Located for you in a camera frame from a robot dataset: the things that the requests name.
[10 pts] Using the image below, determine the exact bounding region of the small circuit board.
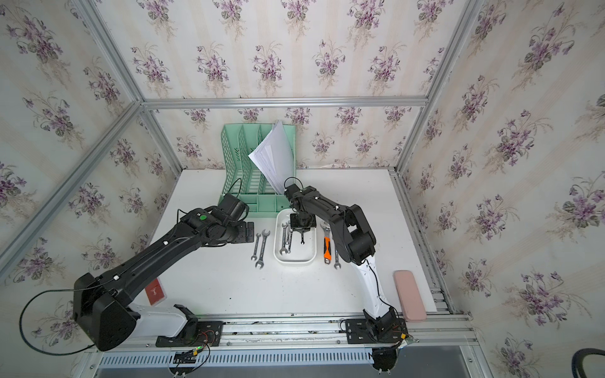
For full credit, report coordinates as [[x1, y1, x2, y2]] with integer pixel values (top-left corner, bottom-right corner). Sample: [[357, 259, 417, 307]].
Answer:
[[172, 351, 198, 365]]

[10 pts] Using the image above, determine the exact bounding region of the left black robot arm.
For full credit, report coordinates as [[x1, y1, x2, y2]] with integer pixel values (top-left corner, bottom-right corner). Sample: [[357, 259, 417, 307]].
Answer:
[[73, 194, 249, 351]]

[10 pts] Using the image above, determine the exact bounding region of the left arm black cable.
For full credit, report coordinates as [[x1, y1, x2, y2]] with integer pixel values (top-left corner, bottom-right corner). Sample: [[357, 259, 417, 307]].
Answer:
[[18, 287, 95, 357]]

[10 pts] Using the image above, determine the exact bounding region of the small silver wrench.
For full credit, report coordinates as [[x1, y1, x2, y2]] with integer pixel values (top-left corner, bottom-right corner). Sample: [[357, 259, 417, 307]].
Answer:
[[251, 233, 262, 261]]

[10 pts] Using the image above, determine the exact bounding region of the green file organizer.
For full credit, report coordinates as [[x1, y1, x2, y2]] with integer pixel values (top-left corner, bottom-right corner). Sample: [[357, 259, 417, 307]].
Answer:
[[221, 123, 289, 217]]

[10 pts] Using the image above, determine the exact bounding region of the orange handled adjustable wrench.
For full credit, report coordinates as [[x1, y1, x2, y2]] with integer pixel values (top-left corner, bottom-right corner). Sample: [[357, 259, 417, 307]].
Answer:
[[321, 222, 332, 265]]

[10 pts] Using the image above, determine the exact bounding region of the white plastic storage box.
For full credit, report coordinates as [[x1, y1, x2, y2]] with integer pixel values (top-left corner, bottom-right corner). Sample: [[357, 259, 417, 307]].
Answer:
[[274, 209, 318, 266]]

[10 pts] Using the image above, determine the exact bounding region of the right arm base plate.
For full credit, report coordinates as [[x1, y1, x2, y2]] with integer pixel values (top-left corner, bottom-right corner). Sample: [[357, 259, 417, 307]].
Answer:
[[343, 310, 408, 344]]

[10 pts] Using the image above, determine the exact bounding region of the silver wrench in box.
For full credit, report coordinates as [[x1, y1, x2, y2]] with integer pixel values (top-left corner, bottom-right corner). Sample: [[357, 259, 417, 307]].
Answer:
[[279, 221, 291, 255]]

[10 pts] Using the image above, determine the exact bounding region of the white paper stack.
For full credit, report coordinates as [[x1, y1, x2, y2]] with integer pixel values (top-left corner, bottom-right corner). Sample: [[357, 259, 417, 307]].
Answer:
[[248, 121, 296, 195]]

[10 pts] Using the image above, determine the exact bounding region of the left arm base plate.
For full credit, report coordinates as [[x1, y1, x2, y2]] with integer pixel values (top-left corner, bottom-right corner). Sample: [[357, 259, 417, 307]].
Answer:
[[155, 304, 225, 348]]

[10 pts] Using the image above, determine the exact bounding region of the silver combination wrench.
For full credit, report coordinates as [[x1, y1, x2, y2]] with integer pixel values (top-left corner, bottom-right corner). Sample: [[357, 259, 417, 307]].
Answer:
[[332, 250, 341, 269]]

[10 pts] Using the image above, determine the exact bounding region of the red card package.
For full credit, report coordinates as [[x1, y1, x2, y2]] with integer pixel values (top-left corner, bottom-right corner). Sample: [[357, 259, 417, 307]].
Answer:
[[145, 278, 166, 306]]

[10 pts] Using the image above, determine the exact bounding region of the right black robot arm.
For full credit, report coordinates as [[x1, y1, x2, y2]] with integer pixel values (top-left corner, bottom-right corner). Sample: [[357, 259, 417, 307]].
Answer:
[[285, 184, 407, 348]]

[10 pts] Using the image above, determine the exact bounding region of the pink case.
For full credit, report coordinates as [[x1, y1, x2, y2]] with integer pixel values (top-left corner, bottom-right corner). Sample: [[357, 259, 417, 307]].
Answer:
[[393, 270, 427, 322]]

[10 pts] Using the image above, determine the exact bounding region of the large silver wrench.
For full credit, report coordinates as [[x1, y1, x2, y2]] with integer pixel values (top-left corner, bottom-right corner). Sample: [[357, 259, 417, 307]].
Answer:
[[255, 229, 270, 269]]

